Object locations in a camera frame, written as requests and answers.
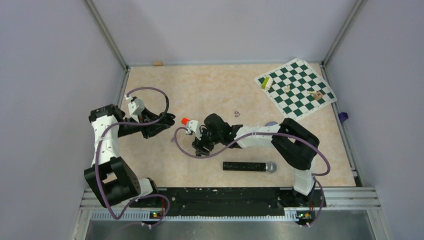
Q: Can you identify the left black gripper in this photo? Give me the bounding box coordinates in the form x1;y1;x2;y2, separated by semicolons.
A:
117;106;170;139

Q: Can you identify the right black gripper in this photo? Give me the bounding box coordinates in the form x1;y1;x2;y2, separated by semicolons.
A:
192;126;223;156

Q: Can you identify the grey oval charging case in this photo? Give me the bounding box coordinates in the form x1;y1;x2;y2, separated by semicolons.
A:
265;121;279;127

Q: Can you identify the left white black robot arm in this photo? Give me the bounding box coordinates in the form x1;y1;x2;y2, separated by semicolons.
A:
84;104;175;207

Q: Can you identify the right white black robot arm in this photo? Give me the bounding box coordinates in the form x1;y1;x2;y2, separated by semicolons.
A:
181;113;320;206

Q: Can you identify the red rectangular block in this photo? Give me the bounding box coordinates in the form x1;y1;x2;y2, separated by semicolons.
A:
181;117;190;125

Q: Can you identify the small wooden block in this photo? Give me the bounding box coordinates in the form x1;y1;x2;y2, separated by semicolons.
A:
153;61;163;67

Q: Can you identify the black microphone silver head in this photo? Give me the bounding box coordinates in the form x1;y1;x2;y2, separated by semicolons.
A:
222;161;277;173

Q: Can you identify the green white block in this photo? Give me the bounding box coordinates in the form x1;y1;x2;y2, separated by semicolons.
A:
261;76;270;90

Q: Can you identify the beige chess piece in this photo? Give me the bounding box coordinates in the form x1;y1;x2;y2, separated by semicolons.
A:
284;85;291;93

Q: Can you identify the green white chessboard mat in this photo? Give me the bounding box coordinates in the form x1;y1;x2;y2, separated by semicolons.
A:
254;58;337;121

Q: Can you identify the wooden letter cube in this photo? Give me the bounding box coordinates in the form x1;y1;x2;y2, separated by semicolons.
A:
313;92;323;101

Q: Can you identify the purple small object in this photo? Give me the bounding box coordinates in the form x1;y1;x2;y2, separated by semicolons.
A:
338;112;349;123

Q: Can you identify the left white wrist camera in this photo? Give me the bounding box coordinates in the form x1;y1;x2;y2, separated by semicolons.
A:
125;95;145;123

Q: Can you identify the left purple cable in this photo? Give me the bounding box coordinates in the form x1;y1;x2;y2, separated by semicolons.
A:
94;86;171;229

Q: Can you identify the purple cable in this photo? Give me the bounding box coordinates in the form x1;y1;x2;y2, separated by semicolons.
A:
174;126;331;227
94;86;171;229

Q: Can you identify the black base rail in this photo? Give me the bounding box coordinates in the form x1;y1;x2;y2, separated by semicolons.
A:
150;187;327;219

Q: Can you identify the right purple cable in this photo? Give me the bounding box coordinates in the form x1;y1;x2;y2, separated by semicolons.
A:
174;126;331;227

